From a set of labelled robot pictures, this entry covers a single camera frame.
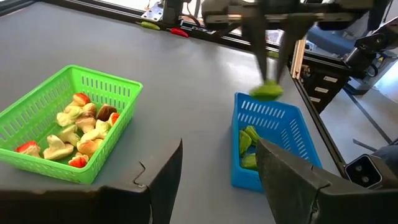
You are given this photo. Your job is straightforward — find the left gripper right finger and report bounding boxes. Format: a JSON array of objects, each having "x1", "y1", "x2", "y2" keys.
[{"x1": 256, "y1": 138, "x2": 346, "y2": 224}]

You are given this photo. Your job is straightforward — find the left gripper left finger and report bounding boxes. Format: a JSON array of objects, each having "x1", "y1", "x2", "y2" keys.
[{"x1": 101, "y1": 138, "x2": 184, "y2": 224}]

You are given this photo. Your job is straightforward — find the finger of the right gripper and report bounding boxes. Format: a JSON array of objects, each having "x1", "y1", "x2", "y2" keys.
[
  {"x1": 275, "y1": 14, "x2": 318, "y2": 83},
  {"x1": 241, "y1": 14, "x2": 270, "y2": 83}
]

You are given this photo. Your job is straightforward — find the red toy chilli pepper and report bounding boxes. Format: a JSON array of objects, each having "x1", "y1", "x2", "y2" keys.
[{"x1": 169, "y1": 27, "x2": 190, "y2": 39}]

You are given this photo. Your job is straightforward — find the green toy chilli pepper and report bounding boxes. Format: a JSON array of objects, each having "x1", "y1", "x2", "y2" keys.
[{"x1": 139, "y1": 21, "x2": 162, "y2": 31}]

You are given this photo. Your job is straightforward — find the brown cap toy mushroom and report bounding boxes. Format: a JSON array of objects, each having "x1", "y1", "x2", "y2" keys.
[{"x1": 95, "y1": 104, "x2": 118, "y2": 122}]

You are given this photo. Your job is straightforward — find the blue plastic basket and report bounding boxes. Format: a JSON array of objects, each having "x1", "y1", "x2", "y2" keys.
[{"x1": 230, "y1": 91, "x2": 323, "y2": 193}]

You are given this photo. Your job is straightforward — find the black box white labels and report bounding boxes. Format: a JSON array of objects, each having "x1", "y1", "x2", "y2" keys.
[{"x1": 302, "y1": 55, "x2": 351, "y2": 113}]

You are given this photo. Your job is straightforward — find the green plastic basket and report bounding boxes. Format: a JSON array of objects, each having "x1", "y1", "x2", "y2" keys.
[{"x1": 0, "y1": 64, "x2": 144, "y2": 185}]

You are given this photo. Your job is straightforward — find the table-level camera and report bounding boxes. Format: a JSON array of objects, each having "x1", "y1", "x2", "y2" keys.
[{"x1": 344, "y1": 153, "x2": 384, "y2": 190}]

